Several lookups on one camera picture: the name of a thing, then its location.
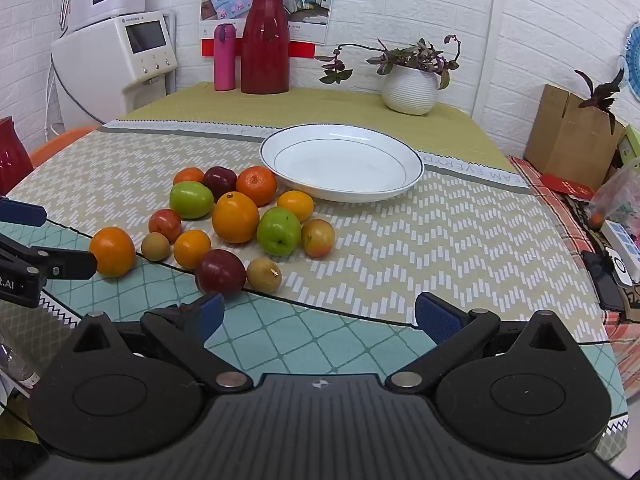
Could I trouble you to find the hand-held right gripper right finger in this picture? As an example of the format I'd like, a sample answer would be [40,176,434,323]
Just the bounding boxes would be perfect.
[385,291,581,395]

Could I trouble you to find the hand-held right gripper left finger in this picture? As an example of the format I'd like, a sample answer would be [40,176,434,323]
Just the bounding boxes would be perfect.
[72,291,253,393]

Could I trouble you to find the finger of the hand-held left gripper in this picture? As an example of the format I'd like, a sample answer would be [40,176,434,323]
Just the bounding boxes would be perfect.
[0,232,98,281]
[0,199,47,227]

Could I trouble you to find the dark red plum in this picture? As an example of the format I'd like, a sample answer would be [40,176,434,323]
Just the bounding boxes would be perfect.
[202,166,239,203]
[194,249,248,297]

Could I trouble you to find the large orange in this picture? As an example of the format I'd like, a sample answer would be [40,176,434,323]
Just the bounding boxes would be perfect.
[212,191,261,245]
[89,226,137,279]

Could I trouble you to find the brown longan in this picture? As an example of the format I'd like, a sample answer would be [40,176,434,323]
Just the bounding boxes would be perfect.
[246,257,283,294]

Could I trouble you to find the small yellow orange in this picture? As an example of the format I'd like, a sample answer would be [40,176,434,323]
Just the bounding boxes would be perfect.
[173,229,213,271]
[276,189,315,223]

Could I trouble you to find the brown kiwi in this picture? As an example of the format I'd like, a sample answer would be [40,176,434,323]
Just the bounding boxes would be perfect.
[140,232,171,262]

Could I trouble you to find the small red apple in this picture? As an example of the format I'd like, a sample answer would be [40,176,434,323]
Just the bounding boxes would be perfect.
[148,208,183,244]

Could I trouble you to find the green apple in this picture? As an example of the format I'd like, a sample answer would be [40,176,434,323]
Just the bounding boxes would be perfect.
[256,206,302,257]
[169,181,215,220]

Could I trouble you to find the red yellow peach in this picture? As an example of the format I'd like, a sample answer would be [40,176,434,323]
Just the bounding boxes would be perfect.
[301,218,336,259]

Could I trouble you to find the orange tangerine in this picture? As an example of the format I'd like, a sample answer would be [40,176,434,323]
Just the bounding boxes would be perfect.
[235,165,278,208]
[173,167,206,187]

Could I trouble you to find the white plate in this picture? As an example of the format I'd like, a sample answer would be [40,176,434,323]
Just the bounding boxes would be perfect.
[259,123,425,204]

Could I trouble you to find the red vase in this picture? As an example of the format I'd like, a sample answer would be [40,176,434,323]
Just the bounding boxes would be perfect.
[0,116,35,196]

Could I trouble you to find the orange stool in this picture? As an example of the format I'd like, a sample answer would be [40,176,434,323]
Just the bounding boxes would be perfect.
[29,126,103,168]

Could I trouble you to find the chevron patterned table cloth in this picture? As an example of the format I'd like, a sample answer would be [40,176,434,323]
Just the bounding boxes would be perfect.
[0,119,630,461]

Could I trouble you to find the clear bottle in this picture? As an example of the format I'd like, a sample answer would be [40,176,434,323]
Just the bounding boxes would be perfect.
[0,330,41,391]

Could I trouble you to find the white water dispenser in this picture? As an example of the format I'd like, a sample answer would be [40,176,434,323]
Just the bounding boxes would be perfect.
[50,10,179,131]

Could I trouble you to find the plaid cloth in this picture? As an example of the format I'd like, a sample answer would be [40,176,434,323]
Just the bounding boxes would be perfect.
[507,155,640,386]

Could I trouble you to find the black phone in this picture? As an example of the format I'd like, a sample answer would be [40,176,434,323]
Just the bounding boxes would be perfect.
[581,250,626,311]

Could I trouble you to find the red envelope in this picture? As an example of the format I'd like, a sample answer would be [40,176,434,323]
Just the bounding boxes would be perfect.
[540,174,596,202]

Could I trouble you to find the white power strip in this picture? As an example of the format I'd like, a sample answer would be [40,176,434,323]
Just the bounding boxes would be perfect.
[600,220,640,288]

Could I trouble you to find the clear plastic bag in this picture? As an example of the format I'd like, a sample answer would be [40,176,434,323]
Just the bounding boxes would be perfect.
[586,159,640,233]

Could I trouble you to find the cardboard box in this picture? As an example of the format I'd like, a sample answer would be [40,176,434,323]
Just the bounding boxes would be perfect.
[523,84,628,191]

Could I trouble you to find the purple plant in white pot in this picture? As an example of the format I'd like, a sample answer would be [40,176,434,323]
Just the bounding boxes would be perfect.
[315,35,462,116]

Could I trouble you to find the olive green table cloth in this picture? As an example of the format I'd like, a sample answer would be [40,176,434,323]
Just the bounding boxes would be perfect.
[102,81,518,176]

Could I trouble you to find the pink bottle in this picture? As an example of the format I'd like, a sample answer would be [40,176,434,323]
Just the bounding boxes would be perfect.
[213,22,238,92]

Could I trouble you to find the green box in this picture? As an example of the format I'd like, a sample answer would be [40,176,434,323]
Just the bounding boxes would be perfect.
[617,125,640,171]

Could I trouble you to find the red thermos jug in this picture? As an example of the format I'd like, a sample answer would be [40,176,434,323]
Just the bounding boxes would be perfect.
[240,0,291,95]

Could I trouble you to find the dark purple plant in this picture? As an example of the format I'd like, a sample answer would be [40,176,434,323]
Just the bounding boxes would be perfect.
[574,67,627,136]

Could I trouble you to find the large blue round wall fan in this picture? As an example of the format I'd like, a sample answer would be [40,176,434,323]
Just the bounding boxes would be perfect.
[620,25,640,86]

